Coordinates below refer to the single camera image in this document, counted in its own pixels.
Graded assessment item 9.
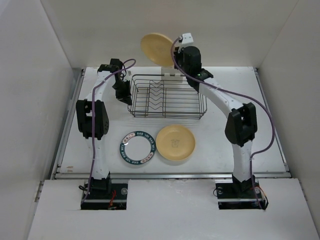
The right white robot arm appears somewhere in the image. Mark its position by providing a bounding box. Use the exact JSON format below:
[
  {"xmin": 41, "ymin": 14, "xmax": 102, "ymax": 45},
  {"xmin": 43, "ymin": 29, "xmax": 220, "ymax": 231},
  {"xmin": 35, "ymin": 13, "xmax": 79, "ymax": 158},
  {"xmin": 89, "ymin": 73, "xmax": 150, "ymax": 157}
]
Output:
[{"xmin": 170, "ymin": 46, "xmax": 258, "ymax": 198}]

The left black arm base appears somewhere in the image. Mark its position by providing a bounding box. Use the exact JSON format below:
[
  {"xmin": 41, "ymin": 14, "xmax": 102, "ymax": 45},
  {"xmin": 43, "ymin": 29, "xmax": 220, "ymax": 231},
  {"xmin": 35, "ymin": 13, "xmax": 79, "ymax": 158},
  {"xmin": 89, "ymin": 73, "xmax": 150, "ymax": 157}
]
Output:
[{"xmin": 78, "ymin": 174, "xmax": 129, "ymax": 211}]

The yellow plate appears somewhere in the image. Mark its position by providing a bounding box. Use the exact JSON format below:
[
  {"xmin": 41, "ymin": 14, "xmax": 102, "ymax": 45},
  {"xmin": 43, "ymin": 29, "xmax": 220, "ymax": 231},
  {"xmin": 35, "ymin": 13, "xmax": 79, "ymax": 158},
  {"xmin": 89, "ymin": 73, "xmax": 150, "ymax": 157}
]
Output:
[
  {"xmin": 140, "ymin": 33, "xmax": 174, "ymax": 68},
  {"xmin": 156, "ymin": 124, "xmax": 196, "ymax": 160}
]

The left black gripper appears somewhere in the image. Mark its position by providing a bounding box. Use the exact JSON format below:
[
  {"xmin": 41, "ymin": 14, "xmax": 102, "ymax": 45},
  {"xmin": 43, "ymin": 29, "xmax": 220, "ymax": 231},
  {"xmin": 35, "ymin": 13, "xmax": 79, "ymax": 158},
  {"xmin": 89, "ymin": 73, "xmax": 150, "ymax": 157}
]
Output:
[{"xmin": 112, "ymin": 80, "xmax": 132, "ymax": 106}]

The cream plastic cutlery holder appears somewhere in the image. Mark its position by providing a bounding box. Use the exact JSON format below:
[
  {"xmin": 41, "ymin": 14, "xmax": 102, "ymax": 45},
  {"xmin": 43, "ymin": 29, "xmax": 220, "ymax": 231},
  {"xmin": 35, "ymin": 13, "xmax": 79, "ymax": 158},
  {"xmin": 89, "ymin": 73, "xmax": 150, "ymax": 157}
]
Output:
[{"xmin": 160, "ymin": 66, "xmax": 184, "ymax": 82}]

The yellow plate front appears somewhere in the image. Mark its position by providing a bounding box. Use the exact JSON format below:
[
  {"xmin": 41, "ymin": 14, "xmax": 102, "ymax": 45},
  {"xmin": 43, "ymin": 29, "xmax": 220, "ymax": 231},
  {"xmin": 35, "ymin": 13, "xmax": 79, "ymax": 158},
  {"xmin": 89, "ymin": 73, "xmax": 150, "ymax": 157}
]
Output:
[{"xmin": 156, "ymin": 124, "xmax": 196, "ymax": 160}]

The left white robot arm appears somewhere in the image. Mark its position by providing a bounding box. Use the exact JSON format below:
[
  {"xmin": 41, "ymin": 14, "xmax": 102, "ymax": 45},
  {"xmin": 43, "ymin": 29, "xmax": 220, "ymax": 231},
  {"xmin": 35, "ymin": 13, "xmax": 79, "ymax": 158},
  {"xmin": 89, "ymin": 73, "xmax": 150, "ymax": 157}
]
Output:
[{"xmin": 76, "ymin": 58, "xmax": 136, "ymax": 199}]

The white plate teal rim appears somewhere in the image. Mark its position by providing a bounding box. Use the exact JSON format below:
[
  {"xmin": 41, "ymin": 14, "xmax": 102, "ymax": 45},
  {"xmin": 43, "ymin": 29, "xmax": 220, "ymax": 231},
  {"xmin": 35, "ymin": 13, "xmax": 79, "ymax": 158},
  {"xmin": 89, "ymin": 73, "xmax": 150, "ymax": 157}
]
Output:
[{"xmin": 119, "ymin": 130, "xmax": 157, "ymax": 167}]

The aluminium table frame rail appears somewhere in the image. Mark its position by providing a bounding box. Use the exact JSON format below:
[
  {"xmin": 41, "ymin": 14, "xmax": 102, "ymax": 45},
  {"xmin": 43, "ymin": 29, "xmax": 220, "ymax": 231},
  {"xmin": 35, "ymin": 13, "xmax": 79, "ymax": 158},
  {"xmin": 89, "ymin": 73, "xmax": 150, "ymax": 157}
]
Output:
[{"xmin": 48, "ymin": 67, "xmax": 291, "ymax": 180}]

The cream shallow bowl plate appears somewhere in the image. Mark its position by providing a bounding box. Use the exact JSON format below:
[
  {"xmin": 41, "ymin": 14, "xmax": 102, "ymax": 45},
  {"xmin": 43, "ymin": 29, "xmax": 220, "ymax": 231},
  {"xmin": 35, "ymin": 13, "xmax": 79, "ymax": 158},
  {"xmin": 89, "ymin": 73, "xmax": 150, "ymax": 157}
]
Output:
[{"xmin": 160, "ymin": 156, "xmax": 191, "ymax": 166}]

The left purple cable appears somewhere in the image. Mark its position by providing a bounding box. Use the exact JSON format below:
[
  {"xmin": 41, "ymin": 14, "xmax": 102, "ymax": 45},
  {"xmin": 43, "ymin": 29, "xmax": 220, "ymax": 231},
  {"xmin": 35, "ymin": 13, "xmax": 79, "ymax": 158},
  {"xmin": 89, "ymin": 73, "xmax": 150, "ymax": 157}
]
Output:
[{"xmin": 82, "ymin": 58, "xmax": 137, "ymax": 203}]

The purple cable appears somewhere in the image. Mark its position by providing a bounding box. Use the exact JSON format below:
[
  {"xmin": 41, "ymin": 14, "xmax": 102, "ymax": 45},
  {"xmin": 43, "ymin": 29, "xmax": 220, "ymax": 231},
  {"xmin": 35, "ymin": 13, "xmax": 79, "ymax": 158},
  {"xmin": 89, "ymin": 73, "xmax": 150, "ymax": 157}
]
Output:
[
  {"xmin": 170, "ymin": 36, "xmax": 275, "ymax": 211},
  {"xmin": 82, "ymin": 58, "xmax": 137, "ymax": 203}
]

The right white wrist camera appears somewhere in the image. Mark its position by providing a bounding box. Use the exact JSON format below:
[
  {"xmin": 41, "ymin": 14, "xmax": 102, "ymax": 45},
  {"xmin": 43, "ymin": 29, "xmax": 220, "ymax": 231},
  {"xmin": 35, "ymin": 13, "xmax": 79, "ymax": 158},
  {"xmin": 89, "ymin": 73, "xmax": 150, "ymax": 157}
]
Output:
[{"xmin": 178, "ymin": 33, "xmax": 194, "ymax": 51}]

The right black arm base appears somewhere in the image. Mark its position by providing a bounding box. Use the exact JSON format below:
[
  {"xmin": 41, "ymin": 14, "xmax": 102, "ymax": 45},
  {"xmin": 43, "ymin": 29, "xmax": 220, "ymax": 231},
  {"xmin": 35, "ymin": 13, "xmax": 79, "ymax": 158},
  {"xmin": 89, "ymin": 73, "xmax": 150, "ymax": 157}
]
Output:
[{"xmin": 212, "ymin": 177, "xmax": 269, "ymax": 211}]

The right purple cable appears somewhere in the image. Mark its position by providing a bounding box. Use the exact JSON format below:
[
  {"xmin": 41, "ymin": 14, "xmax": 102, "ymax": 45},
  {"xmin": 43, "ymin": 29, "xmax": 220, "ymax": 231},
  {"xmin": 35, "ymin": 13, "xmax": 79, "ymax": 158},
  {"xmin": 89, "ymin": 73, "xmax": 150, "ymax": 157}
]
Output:
[{"xmin": 170, "ymin": 36, "xmax": 275, "ymax": 211}]

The grey wire dish rack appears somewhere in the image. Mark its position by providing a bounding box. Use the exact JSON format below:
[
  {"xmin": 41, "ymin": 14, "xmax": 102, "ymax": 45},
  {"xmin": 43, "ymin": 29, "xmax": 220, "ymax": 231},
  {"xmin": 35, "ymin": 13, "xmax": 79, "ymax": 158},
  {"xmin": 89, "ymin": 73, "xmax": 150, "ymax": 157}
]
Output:
[{"xmin": 128, "ymin": 74, "xmax": 208, "ymax": 120}]

